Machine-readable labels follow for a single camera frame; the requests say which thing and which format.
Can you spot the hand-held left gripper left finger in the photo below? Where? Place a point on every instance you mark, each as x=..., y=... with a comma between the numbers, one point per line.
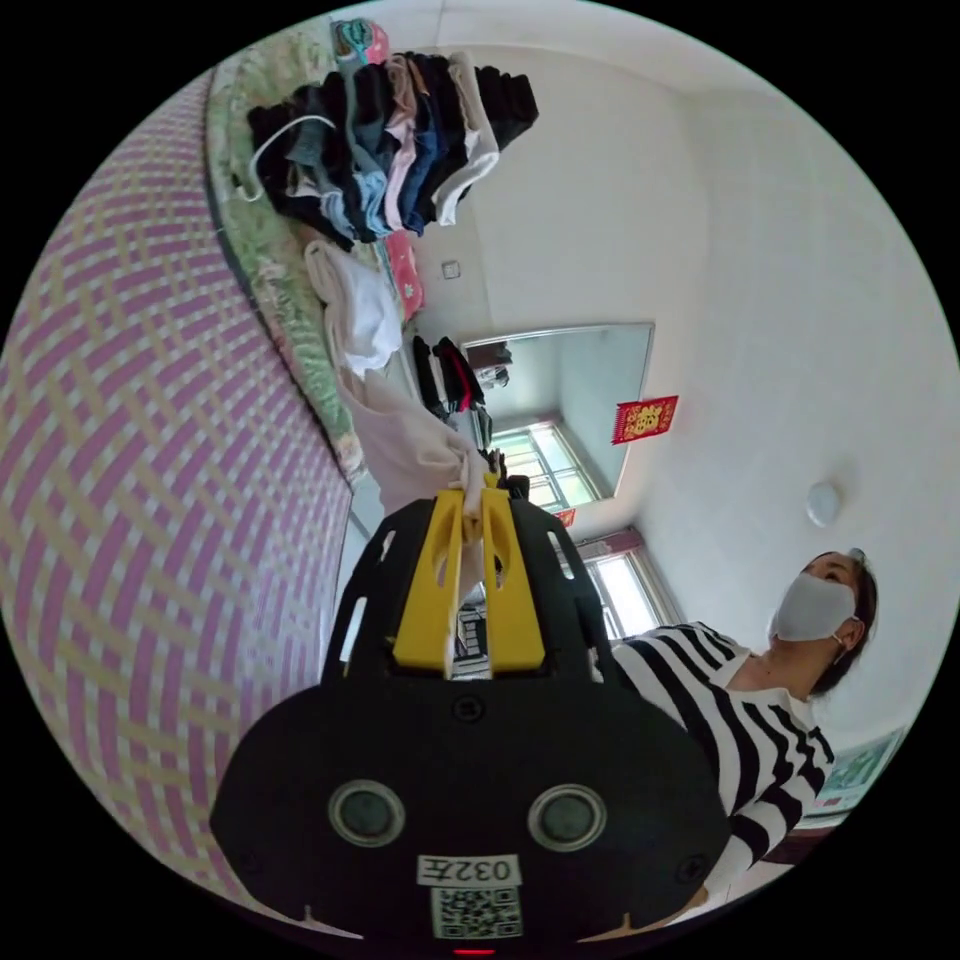
x=435, y=585

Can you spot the wall picture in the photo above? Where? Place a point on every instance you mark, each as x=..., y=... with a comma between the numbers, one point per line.
x=862, y=772

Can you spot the pink floral pillow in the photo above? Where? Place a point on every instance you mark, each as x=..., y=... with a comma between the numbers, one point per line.
x=405, y=277

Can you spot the heap of dark clothes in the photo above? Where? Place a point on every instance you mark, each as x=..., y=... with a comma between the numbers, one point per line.
x=450, y=382

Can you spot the pile of clothes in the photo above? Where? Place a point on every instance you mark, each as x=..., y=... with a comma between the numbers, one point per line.
x=390, y=142

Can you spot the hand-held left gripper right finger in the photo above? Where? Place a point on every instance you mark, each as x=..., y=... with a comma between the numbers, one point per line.
x=517, y=622

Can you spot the wall mirror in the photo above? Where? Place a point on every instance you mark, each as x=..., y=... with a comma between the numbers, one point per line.
x=570, y=390

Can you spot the white clothes hanger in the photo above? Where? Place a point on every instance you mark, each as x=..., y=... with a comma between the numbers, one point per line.
x=264, y=154

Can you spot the window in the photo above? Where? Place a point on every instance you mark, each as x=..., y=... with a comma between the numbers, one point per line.
x=619, y=585

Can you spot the round ceiling lamp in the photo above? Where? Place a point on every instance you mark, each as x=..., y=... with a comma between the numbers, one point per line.
x=823, y=504

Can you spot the person's body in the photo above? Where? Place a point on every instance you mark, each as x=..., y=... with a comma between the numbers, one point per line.
x=750, y=720

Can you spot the red paper wall ornament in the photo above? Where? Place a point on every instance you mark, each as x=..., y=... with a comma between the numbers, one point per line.
x=645, y=420

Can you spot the bed with pink woven mat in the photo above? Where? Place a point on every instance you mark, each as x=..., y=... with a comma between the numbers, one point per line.
x=135, y=465

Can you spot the white short sleeve shirt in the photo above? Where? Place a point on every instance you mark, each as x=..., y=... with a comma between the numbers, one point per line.
x=409, y=442

